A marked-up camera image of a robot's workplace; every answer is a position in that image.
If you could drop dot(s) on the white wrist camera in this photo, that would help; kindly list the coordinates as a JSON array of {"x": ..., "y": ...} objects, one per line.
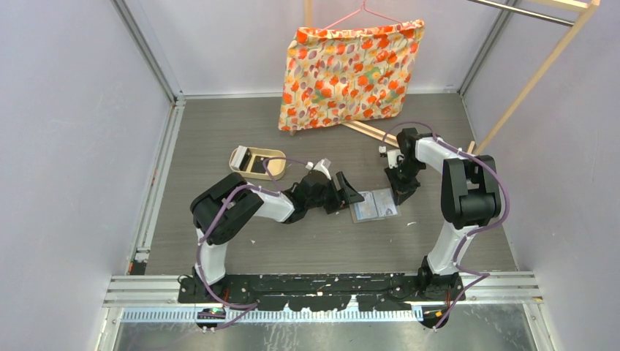
[
  {"x": 320, "y": 166},
  {"x": 394, "y": 156}
]

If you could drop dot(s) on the aluminium front rail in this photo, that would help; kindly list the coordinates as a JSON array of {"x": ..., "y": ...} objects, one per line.
[{"x": 155, "y": 299}]

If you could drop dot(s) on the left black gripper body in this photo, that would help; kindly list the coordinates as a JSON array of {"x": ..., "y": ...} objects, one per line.
[{"x": 331, "y": 199}]

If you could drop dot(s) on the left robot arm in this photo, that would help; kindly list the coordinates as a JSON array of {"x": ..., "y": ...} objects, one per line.
[{"x": 219, "y": 213}]

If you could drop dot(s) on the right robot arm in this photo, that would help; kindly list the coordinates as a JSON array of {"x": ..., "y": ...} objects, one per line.
[{"x": 469, "y": 199}]

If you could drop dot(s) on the beige oval tray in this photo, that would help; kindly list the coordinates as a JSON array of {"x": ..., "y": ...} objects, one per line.
[{"x": 275, "y": 168}]

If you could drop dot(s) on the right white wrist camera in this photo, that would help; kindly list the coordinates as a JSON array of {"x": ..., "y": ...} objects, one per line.
[{"x": 394, "y": 156}]

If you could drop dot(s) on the stack of cards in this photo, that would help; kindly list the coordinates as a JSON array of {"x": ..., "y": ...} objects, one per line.
[{"x": 240, "y": 158}]

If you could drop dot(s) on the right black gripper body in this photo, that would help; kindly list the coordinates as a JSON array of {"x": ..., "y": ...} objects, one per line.
[{"x": 406, "y": 171}]

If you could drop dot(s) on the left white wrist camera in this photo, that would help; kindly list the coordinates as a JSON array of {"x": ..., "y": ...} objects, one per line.
[{"x": 320, "y": 166}]

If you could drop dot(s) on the white printed ID card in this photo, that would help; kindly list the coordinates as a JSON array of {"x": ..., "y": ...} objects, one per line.
[{"x": 385, "y": 204}]

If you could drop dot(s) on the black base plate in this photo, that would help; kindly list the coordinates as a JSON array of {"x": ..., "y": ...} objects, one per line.
[{"x": 323, "y": 292}]

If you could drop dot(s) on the wooden rack frame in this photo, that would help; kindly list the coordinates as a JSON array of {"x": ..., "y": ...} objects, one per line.
[{"x": 492, "y": 55}]

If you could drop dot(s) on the floral fabric bag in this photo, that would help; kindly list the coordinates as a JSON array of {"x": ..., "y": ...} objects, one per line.
[{"x": 338, "y": 76}]

